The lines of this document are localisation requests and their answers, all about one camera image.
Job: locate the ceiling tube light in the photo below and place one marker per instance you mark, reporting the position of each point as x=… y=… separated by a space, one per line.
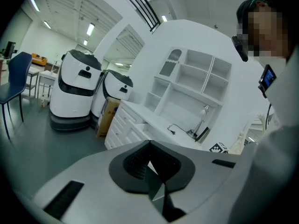
x=90 y=29
x=34 y=3
x=164 y=18
x=85 y=42
x=47 y=25

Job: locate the silver desk lamp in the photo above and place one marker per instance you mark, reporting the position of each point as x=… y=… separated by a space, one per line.
x=202 y=118

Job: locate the cream skeleton model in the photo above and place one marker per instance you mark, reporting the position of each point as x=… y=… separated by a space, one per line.
x=240 y=141

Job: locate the brown cardboard box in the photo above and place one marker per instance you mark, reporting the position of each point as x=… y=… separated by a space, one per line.
x=108 y=118

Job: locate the white side table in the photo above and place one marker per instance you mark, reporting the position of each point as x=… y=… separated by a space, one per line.
x=32 y=72
x=47 y=76

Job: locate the person's head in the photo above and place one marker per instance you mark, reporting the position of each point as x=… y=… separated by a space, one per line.
x=264 y=29

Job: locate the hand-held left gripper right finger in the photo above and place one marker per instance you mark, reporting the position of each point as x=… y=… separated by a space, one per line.
x=168 y=167

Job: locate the large white service robot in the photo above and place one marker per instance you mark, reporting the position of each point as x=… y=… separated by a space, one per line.
x=72 y=85

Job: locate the white hutch shelf unit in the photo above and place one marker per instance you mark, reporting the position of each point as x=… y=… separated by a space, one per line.
x=187 y=87

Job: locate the white desk drawer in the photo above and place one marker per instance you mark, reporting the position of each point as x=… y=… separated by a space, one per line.
x=142 y=128

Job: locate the person's white shirt torso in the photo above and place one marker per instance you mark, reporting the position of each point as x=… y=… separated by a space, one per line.
x=275 y=148

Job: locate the black monitor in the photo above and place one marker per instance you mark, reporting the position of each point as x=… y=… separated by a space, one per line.
x=9 y=48

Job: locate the small white service robot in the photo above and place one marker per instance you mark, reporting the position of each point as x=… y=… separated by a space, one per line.
x=112 y=90

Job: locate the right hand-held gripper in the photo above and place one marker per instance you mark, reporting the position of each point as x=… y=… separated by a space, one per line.
x=219 y=148

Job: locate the black chest device with screen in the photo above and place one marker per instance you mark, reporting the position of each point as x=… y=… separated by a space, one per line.
x=267 y=77

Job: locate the blue chair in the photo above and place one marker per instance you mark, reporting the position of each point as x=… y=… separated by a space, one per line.
x=16 y=78

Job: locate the black flat tablet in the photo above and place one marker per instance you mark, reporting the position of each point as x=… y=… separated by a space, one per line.
x=202 y=134

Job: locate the orange sofa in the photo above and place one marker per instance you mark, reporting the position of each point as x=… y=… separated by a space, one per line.
x=39 y=59

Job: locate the black ceiling railing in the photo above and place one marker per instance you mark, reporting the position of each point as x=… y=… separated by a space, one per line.
x=144 y=8

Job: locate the white desk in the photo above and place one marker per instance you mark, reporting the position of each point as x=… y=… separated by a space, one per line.
x=130 y=122

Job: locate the black head-worn camera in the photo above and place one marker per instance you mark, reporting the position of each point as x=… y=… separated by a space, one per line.
x=240 y=48

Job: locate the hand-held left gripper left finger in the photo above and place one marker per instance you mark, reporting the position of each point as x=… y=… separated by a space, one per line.
x=134 y=164

